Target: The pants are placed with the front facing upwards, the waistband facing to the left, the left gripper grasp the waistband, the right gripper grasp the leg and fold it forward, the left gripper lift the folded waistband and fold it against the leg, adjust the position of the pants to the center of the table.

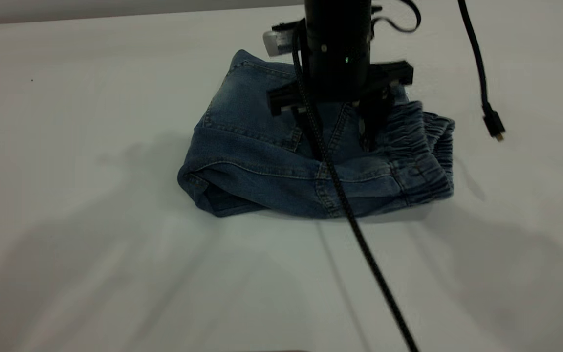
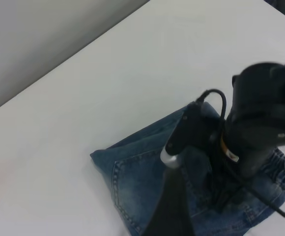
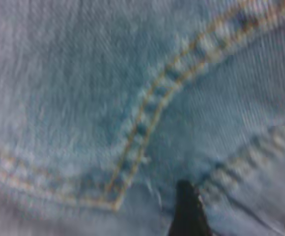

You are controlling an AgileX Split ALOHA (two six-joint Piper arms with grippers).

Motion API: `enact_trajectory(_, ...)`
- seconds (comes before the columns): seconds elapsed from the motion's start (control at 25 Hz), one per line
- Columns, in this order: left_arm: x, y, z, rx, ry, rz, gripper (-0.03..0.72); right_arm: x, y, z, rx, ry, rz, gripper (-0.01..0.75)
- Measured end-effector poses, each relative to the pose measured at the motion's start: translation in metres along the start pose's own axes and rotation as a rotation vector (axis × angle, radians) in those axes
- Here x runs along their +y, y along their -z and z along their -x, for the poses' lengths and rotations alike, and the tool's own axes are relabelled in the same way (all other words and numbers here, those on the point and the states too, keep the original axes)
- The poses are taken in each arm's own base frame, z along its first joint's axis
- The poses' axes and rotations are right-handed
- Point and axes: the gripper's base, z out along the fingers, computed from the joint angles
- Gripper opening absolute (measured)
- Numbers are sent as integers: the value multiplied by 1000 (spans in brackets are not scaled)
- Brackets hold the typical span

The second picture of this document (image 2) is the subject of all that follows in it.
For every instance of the blue denim pants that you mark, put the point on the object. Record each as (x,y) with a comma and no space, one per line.
(142,186)

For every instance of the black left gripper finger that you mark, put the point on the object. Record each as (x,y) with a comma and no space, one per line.
(161,216)

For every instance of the right wrist camera silver end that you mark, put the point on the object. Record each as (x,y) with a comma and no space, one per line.
(189,127)

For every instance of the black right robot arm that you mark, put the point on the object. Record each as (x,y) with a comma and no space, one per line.
(255,110)

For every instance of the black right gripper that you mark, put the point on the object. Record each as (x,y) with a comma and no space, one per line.
(213,145)

